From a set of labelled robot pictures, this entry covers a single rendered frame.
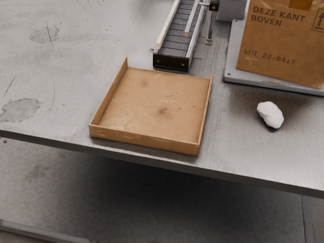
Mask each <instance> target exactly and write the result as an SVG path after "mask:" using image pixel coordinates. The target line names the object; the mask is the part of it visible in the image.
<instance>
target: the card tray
mask: <svg viewBox="0 0 324 243"><path fill-rule="evenodd" d="M213 74H214V69H213V71H212V76H211V79H207V78H200V77H194V76H187V75H181V74H174V73H168V72H162V71H155V70H149V69H143V68H136V67H128V64H127V56H126V57H125V59H124V61H123V62H122V64H121V66H120V68H119V70H118V72H117V73H116V75H115V77H114V79H113V81H112V83H111V84H110V86H109V88H108V90H107V92H106V93H105V95H104V97H103V99H102V101H101V103H100V105H99V106H98V108H97V110H96V112H95V114H94V116H93V117H92V119H91V121H90V123H89V131H90V137H95V138H101V139H106V140H111V141H116V142H122V143H127V144H132V145H138V146H143V147H148V148H153V149H160V150H166V151H171V152H176V153H182V154H187V155H192V156H198V153H199V148H200V142H201V137H202V133H203V126H204V121H205V116H206V111H207V106H208V100H209V95H210V90H211V85H212V80H213Z"/></svg>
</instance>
